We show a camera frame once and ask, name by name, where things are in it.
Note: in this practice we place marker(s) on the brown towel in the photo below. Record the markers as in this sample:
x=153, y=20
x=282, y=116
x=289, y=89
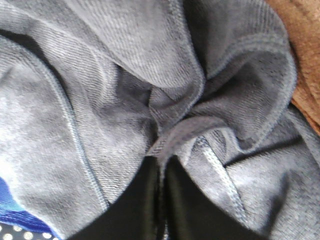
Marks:
x=302, y=21

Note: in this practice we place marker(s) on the blue patterned cloth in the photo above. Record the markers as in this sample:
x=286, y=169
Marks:
x=11, y=213

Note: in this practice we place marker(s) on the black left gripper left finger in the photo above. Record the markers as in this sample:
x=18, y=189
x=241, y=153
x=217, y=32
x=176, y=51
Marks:
x=134, y=215

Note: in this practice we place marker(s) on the dark grey towel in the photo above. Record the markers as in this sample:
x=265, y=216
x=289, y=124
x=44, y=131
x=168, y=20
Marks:
x=89, y=88

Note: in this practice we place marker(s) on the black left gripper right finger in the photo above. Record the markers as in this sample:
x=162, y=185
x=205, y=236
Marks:
x=192, y=216

